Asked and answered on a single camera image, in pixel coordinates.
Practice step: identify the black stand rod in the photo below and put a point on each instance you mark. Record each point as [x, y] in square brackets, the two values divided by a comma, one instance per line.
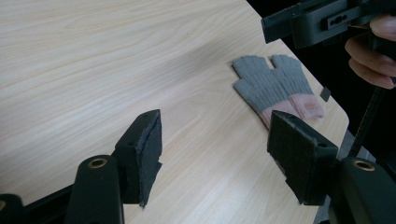
[369, 121]

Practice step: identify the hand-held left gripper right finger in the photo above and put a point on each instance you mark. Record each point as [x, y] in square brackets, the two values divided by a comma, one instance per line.
[300, 158]

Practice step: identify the small grey tag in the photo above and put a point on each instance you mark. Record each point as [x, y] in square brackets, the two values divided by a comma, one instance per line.
[325, 94]

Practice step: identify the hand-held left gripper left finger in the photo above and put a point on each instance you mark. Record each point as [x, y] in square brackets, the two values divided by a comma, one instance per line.
[138, 161]

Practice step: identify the grey and pink knit glove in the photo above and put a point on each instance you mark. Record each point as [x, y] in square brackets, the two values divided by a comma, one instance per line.
[271, 84]

